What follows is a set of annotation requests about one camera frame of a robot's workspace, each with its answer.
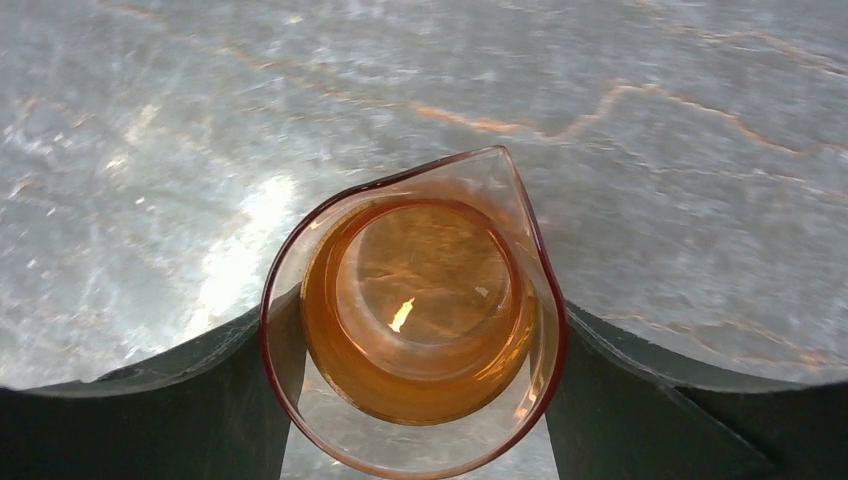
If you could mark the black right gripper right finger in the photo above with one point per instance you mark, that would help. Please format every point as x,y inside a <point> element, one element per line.
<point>626,408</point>

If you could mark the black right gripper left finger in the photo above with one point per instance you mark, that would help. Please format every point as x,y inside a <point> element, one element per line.
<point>204,409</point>

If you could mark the amber glass carafe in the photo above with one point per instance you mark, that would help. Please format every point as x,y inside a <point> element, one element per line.
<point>412,327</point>

